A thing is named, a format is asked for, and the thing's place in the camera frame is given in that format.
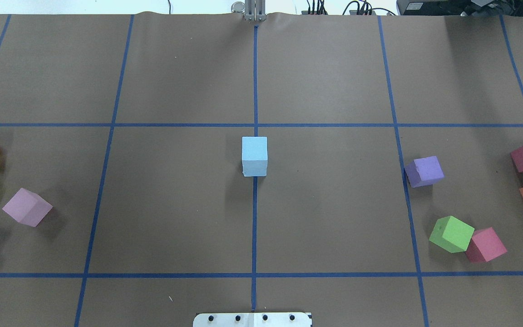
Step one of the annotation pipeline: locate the red block beside green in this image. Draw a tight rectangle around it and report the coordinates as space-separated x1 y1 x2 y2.
465 227 507 263

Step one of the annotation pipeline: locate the pink block left side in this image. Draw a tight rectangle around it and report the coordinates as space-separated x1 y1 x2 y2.
2 188 53 228

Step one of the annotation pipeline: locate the purple block right side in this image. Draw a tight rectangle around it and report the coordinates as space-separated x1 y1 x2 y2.
405 156 445 188

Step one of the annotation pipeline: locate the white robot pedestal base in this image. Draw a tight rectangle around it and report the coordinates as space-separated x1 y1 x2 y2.
192 312 313 327

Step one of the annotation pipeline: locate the metal cylinder weight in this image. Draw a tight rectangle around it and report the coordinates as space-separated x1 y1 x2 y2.
230 1 246 13

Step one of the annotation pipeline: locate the light blue block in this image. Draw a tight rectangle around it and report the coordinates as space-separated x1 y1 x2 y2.
242 161 268 177
242 136 268 161

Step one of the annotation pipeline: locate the aluminium camera post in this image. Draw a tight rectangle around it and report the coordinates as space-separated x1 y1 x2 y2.
243 0 267 21

